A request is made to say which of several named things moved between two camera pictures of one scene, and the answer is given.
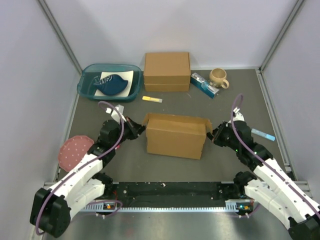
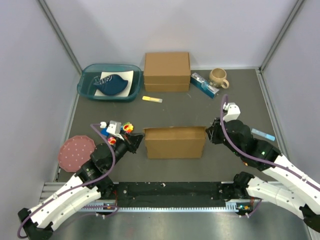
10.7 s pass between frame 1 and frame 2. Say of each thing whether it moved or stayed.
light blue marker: stayed
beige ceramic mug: stayed
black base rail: stayed
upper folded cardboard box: stayed
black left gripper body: moved
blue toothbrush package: stayed
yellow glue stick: stayed
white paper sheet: stayed
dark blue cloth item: stayed
